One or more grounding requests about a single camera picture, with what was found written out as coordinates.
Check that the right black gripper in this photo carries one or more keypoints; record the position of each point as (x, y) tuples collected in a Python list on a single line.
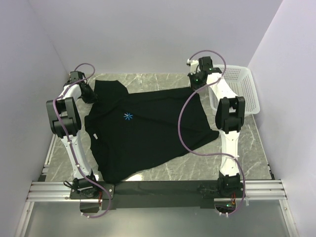
[(194, 87)]

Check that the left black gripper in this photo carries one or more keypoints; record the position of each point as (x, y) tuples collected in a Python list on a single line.
[(92, 98)]

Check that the black t shirt blue logo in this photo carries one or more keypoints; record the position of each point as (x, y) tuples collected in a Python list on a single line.
[(131, 132)]

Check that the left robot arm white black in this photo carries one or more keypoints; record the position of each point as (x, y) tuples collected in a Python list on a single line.
[(65, 122)]

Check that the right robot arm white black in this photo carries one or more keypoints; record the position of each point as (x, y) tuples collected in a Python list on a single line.
[(229, 120)]

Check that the white plastic basket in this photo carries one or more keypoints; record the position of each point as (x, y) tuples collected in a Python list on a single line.
[(240, 80)]

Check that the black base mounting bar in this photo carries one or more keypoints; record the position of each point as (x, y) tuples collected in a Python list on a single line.
[(160, 194)]

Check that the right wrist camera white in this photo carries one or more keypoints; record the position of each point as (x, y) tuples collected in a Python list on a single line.
[(194, 66)]

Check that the aluminium frame rail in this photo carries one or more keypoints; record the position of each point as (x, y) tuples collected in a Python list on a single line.
[(49, 212)]

